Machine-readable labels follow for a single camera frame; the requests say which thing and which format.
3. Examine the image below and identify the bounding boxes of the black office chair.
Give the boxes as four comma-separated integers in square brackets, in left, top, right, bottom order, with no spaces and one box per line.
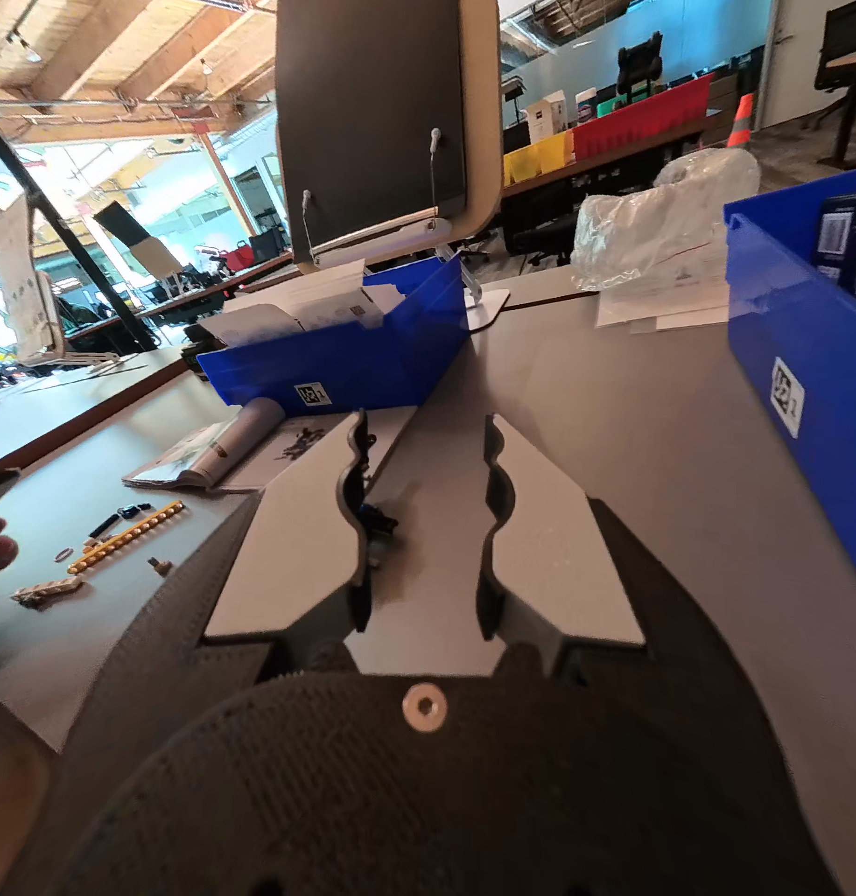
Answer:
[616,31,666,106]
[505,210,583,267]

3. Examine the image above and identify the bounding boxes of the white boxes and papers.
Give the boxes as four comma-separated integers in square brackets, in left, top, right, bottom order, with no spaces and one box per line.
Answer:
[211,259,409,347]

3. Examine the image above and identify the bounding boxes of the black board with pale frame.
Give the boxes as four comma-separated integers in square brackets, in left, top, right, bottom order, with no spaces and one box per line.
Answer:
[274,0,511,331]

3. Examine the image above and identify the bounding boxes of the white perforated board on stand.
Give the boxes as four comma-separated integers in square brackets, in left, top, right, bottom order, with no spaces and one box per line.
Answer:
[0,195,149,379]

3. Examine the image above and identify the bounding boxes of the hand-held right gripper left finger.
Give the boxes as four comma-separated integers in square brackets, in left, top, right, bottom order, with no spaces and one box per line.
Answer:
[203,408,373,659]

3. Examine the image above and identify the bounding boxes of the black and white foam board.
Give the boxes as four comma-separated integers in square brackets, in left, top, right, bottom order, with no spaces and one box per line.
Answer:
[92,199,184,281]

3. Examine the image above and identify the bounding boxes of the dark printed box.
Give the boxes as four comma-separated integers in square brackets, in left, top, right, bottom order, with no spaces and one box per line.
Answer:
[816,189,856,309]

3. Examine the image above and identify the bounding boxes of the blue plastic bin with papers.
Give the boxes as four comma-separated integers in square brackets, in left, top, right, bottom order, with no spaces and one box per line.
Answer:
[196,253,471,420]

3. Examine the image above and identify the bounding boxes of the white carton box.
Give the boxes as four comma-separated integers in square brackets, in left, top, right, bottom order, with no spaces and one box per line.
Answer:
[526,91,569,144]

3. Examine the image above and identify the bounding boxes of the clear plastic bag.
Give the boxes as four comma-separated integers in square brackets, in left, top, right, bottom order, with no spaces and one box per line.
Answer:
[571,147,761,291]

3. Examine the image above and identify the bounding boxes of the long wooden table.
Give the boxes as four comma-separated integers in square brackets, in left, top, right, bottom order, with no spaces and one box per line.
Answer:
[501,115,723,200]

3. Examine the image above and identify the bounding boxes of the lego instruction booklet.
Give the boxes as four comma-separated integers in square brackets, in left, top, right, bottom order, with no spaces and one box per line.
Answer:
[122,398,418,494]

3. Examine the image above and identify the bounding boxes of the pile of dark lego pieces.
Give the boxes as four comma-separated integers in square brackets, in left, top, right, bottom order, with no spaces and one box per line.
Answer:
[358,433,401,568]

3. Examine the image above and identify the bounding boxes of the black slanted pole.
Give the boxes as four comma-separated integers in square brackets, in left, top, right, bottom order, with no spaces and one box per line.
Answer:
[0,108,159,351]

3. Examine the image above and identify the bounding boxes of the tan lego beam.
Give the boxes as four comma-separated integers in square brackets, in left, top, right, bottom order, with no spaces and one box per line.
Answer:
[11,577,84,609]

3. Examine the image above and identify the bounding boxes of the orange traffic cone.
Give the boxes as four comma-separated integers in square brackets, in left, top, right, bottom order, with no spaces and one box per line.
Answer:
[725,92,757,149]

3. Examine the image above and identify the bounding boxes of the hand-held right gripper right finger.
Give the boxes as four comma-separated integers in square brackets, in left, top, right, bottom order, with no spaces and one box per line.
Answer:
[476,412,647,679]

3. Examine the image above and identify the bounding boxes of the row of red bins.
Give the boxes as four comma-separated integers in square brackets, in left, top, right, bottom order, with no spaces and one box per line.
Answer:
[571,73,712,162]

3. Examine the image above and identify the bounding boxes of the yellow lego beam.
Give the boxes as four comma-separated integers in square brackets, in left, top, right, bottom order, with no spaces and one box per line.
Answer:
[67,500,186,576]

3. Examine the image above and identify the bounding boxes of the blue plastic bin with box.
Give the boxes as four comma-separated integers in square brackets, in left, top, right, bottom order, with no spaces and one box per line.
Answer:
[723,167,856,606]

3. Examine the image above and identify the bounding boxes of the row of yellow bins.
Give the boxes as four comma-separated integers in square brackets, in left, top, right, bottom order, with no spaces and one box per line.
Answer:
[504,133,576,186]

